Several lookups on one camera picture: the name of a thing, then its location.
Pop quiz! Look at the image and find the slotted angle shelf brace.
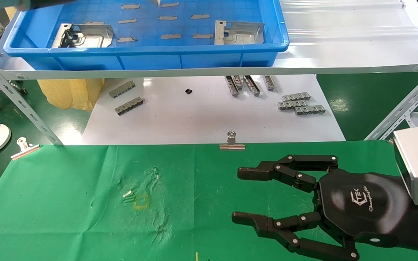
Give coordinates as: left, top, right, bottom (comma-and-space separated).
363, 62, 418, 141
0, 48, 65, 145

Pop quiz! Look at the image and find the blue plastic tray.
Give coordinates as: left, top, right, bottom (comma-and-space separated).
4, 0, 290, 71

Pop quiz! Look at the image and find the silver binder clip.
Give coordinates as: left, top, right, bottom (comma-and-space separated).
219, 130, 246, 151
10, 137, 41, 161

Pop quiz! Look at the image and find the yellow cloth cover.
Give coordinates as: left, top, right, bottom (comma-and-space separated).
36, 78, 105, 111

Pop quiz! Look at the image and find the white metal shelf board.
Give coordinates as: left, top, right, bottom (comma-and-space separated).
0, 0, 418, 81

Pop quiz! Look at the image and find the green table cloth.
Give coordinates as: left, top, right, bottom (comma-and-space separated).
0, 140, 418, 261

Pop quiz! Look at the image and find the translucent corrugated plastic sheet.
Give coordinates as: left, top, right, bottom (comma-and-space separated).
279, 0, 418, 45

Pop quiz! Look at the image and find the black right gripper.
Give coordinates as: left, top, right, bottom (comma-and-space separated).
231, 154, 418, 261

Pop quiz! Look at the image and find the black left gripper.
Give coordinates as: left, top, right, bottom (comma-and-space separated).
29, 0, 76, 10

